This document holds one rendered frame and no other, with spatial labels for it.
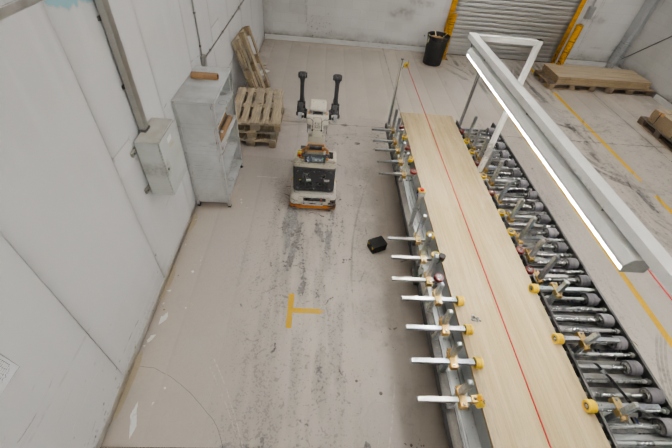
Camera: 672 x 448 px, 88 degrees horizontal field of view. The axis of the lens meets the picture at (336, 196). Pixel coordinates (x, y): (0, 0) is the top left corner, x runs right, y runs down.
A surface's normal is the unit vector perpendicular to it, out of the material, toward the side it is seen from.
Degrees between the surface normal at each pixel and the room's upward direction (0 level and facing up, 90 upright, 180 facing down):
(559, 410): 0
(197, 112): 90
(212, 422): 0
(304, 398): 0
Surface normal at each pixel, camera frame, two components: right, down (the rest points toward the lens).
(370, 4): 0.00, 0.68
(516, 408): 0.08, -0.73
